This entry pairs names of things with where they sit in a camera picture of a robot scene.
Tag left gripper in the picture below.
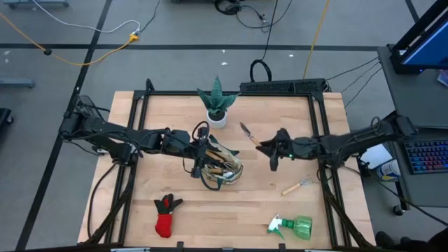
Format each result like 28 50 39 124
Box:
170 126 218 179

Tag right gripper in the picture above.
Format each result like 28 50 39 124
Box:
255 127 318 172

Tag beige green gardening bag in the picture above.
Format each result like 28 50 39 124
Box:
199 134 244 192

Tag small shovel wooden handle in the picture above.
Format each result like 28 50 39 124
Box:
239 121 263 148

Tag potted snake plant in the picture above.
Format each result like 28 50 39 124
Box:
196 75 242 130

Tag red black garden glove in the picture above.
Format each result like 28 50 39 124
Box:
153 192 184 239

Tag green spray bottle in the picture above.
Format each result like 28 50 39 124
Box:
267 213 314 242

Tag black perforated box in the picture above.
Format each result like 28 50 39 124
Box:
239 78 328 94

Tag white paper sheet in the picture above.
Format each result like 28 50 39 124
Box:
359 145 393 171

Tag white wipes canister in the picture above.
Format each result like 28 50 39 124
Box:
376 159 402 182

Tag grey desk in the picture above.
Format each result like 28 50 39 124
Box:
377 44 448 129

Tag grey keyboard table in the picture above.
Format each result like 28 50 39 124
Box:
386 126 448 208

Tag backlit keyboard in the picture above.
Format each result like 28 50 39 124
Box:
402 139 448 175

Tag computer monitor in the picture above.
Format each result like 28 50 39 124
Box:
389 0 448 75

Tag person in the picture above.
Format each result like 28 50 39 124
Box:
374 230 448 252

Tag grey floor bar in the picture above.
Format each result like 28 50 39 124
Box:
0 78 36 89

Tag black wheeled base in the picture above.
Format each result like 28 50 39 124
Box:
0 107 15 127

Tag grey cart base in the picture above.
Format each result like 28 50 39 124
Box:
2 0 70 10

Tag black coiled floor cable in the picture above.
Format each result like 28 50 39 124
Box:
248 0 280 83

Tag black metal table frame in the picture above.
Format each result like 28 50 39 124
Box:
77 78 377 252

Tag orange floor cable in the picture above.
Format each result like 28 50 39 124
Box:
302 0 332 80

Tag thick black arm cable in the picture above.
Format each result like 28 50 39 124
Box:
86 161 119 239

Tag black wire mesh basket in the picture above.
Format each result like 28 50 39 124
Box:
74 94 103 118

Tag yellow extension cable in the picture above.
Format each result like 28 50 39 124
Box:
0 12 140 67

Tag black cable bundle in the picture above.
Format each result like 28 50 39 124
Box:
213 0 277 33

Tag thin black floor cable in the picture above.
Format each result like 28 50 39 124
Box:
139 0 162 33

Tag long black floor cable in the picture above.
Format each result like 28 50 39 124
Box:
356 164 448 228

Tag white floor cable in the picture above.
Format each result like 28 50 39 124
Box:
31 0 141 35

